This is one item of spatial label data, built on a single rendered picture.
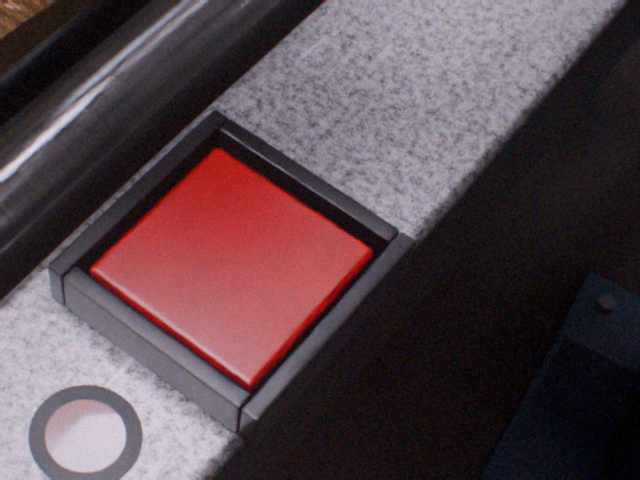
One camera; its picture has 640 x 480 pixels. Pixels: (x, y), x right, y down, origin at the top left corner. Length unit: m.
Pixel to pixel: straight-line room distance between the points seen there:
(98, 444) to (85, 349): 0.03
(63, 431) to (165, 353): 0.04
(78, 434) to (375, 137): 0.14
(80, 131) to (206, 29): 0.06
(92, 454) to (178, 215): 0.08
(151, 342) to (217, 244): 0.04
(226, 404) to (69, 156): 0.10
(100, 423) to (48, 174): 0.09
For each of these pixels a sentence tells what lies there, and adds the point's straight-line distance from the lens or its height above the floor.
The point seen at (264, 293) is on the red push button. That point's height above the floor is 0.93.
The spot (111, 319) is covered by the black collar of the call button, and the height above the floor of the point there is 0.93.
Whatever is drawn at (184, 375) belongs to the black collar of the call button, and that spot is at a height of 0.93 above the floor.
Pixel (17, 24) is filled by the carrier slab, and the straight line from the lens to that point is 0.43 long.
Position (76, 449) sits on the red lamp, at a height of 0.92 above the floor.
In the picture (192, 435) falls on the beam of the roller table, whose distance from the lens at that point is 0.37.
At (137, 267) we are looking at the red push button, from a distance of 0.38.
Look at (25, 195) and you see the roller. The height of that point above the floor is 0.92.
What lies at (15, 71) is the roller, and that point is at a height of 0.91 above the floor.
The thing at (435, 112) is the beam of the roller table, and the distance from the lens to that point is 0.44.
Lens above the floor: 1.25
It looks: 55 degrees down
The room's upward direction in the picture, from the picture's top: 10 degrees clockwise
